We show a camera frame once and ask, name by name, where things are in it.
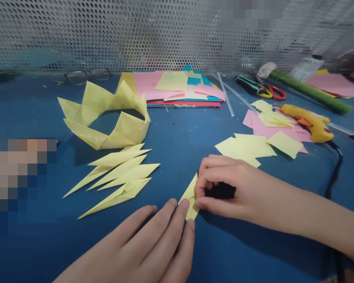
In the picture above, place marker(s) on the person's left index finger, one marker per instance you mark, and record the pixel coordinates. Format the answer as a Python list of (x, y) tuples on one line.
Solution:
[(186, 244)]

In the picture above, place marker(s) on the pile of pink yellow sheets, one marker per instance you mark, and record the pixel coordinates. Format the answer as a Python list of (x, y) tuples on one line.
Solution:
[(336, 82)]

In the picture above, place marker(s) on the stack of coloured paper sheets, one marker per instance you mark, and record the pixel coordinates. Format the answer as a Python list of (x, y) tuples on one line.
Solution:
[(153, 85)]

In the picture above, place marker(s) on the person's right hand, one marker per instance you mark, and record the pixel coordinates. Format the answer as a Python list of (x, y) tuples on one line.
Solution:
[(262, 197)]

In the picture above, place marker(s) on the white crumpled tissue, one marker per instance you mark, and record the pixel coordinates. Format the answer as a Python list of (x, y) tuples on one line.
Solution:
[(267, 69)]

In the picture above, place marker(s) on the person's right fingers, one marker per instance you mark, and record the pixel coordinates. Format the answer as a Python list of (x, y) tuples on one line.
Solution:
[(215, 170)]

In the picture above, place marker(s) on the person's right thumb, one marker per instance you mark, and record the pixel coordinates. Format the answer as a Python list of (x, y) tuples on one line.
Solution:
[(215, 205)]

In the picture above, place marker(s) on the perforated metal mesh panel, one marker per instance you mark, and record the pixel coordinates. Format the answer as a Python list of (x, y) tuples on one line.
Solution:
[(135, 32)]

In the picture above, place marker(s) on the yellow paper spike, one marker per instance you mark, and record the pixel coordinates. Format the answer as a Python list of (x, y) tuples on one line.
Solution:
[(190, 193), (133, 148), (118, 200), (138, 174), (106, 176), (121, 157)]

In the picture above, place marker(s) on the blue table cover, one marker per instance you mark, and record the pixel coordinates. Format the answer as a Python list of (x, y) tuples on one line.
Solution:
[(188, 132)]

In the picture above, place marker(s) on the yellow paper square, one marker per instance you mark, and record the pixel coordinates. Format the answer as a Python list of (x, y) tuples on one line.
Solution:
[(233, 150), (284, 144), (256, 144)]

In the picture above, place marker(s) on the person's left middle finger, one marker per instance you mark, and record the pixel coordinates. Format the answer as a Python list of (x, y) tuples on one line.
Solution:
[(175, 224)]

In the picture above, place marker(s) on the translucent plastic bottle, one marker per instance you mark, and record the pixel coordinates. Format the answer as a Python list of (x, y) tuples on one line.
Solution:
[(306, 67)]

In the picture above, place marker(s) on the person's left little finger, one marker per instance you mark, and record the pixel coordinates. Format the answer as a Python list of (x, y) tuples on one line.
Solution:
[(138, 222)]

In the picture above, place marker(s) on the yellow glue gun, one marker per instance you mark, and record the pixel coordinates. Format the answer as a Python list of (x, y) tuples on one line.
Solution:
[(321, 132)]

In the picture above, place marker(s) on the person's left hand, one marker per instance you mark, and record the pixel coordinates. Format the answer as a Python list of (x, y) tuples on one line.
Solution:
[(141, 253)]

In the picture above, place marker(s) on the clear glue stick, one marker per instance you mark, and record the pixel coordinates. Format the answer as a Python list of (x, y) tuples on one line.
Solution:
[(345, 129), (225, 95), (237, 95)]

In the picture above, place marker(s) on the black green utility knife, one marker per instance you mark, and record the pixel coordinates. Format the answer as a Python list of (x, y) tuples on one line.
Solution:
[(249, 84)]

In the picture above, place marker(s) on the pile of small yellow scraps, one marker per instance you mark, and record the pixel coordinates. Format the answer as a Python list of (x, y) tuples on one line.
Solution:
[(273, 118)]

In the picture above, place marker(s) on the green paper roll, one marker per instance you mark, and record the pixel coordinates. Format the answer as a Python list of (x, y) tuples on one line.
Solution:
[(312, 92)]

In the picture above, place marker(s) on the black framed glasses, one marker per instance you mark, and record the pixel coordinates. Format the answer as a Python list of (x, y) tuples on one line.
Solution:
[(76, 78)]

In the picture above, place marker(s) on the yellow paper crown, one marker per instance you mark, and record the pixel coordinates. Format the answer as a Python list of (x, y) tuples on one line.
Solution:
[(121, 132)]

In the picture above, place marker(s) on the pile of pink paper pieces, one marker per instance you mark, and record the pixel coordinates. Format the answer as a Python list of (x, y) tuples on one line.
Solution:
[(261, 128)]

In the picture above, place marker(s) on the person's left ring finger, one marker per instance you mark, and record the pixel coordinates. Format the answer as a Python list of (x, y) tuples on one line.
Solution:
[(159, 219)]

